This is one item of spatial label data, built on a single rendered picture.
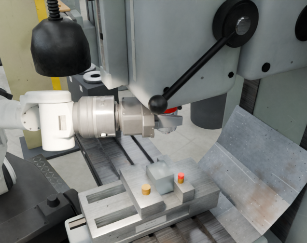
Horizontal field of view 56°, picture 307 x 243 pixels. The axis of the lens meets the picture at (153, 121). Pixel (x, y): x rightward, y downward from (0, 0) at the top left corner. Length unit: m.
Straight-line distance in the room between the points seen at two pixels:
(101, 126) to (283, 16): 0.38
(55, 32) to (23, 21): 1.88
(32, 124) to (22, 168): 0.94
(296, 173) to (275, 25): 0.46
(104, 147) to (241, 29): 0.72
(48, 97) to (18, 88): 1.79
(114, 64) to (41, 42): 0.16
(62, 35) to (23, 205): 1.14
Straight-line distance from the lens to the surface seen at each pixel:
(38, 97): 0.62
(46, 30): 0.37
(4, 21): 2.23
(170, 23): 0.43
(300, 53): 0.62
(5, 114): 0.74
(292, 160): 0.88
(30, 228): 1.31
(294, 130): 0.88
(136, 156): 1.00
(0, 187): 1.38
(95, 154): 1.03
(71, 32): 0.37
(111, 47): 0.49
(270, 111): 0.92
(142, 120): 0.57
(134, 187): 0.74
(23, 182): 1.54
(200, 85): 0.50
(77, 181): 2.29
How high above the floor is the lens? 1.57
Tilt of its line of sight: 33 degrees down
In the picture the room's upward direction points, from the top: straight up
